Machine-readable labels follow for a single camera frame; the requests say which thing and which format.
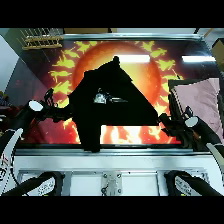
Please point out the pink garment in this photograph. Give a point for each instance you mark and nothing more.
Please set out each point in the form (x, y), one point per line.
(201, 100)

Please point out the black garment with print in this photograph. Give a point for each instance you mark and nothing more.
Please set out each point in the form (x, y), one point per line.
(113, 100)

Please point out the wooden clothes hanger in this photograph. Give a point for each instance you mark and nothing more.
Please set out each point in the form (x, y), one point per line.
(45, 38)
(41, 46)

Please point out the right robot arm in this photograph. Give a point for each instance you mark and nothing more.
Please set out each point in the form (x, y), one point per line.
(200, 128)

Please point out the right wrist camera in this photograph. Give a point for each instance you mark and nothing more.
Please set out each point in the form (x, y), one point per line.
(188, 112)

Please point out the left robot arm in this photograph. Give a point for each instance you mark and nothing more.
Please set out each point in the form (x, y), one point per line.
(23, 115)

